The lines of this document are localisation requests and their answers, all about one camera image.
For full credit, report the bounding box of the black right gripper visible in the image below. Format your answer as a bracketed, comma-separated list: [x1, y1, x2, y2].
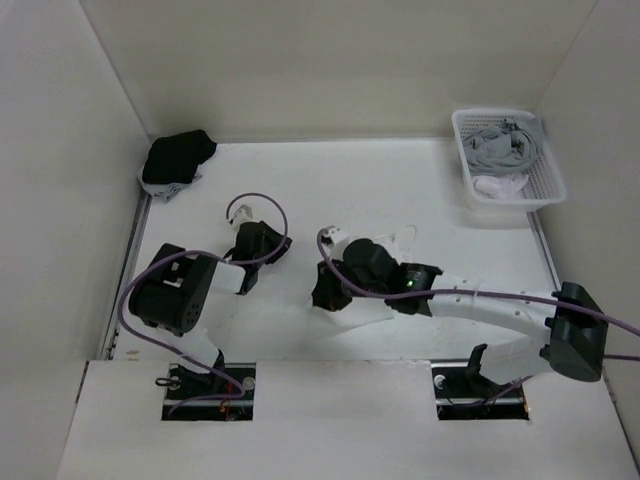
[308, 252, 387, 310]

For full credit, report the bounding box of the white tank top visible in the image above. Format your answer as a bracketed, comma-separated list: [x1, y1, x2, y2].
[310, 225, 417, 314]

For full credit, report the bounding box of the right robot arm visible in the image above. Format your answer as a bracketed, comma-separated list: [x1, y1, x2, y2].
[311, 230, 608, 396]

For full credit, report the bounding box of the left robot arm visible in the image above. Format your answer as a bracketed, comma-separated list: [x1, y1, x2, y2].
[121, 220, 292, 399]

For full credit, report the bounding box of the folded grey tank top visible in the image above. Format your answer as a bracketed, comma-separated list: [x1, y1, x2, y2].
[137, 167, 202, 203]

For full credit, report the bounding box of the folded black tank top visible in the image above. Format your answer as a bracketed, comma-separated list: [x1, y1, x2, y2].
[142, 130, 217, 185]

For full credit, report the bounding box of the pale pink tank top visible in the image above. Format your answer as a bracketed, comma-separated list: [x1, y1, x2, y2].
[472, 173, 529, 201]

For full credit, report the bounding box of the grey tank top in basket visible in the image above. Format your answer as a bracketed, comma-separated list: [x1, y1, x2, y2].
[462, 117, 544, 177]

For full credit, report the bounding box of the white plastic laundry basket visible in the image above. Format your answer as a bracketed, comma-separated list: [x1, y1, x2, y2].
[451, 108, 567, 214]

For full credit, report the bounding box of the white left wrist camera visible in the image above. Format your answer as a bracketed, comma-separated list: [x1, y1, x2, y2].
[228, 204, 254, 229]

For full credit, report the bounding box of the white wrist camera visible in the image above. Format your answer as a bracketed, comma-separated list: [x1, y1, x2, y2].
[228, 204, 254, 229]
[320, 225, 351, 261]

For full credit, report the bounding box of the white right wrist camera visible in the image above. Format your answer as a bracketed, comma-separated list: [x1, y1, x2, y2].
[320, 225, 351, 261]

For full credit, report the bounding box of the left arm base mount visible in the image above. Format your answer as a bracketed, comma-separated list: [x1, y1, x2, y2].
[155, 363, 257, 422]

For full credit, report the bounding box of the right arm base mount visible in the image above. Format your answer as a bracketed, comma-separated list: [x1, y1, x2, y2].
[431, 344, 529, 421]

